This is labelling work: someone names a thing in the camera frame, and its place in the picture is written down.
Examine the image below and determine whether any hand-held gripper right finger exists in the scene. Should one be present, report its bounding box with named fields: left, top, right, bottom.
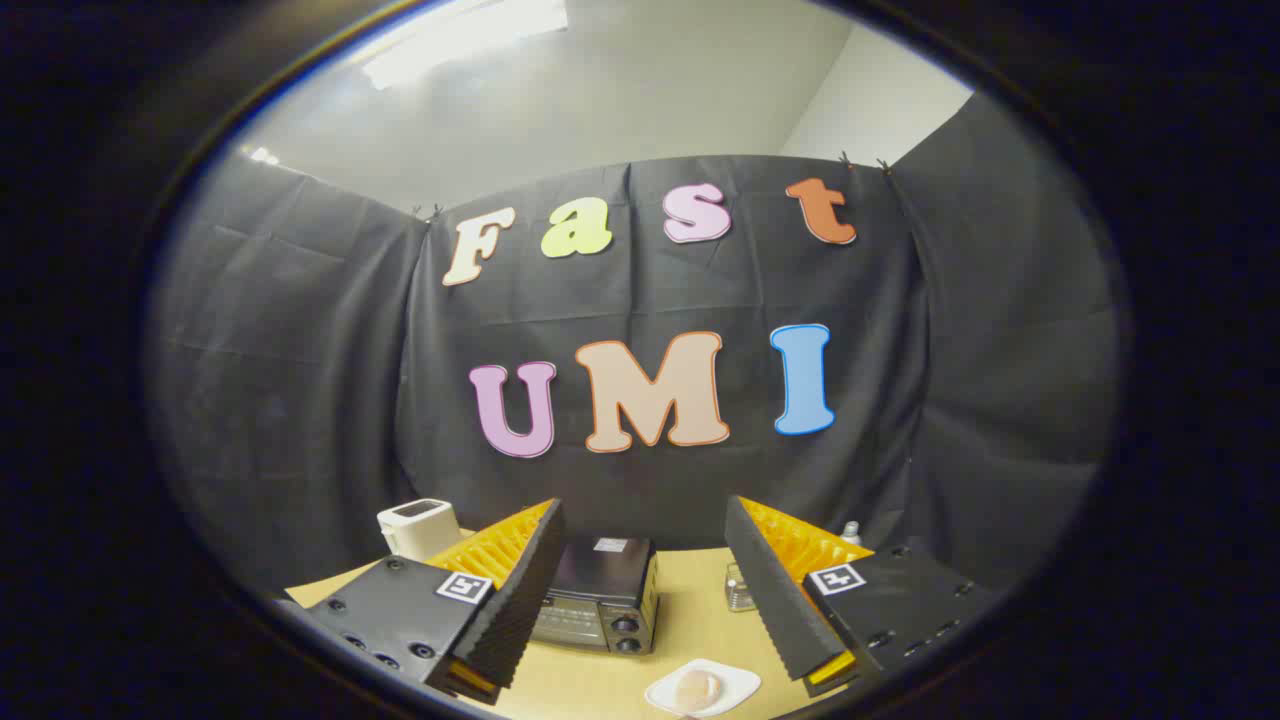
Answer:
left=724, top=495, right=998, bottom=698

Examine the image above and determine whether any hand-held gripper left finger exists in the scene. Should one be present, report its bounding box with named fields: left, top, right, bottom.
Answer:
left=300, top=498, right=567, bottom=706

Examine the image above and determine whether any white plate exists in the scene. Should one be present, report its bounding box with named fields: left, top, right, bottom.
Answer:
left=645, top=658, right=762, bottom=718

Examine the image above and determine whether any sugar-coated cream bun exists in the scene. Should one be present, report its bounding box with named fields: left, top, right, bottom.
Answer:
left=672, top=670, right=723, bottom=713

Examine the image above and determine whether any black toaster oven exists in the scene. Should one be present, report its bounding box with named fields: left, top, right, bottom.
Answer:
left=530, top=535, right=661, bottom=656

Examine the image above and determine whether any white pop-up toaster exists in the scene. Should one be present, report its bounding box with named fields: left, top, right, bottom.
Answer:
left=377, top=498, right=461, bottom=563

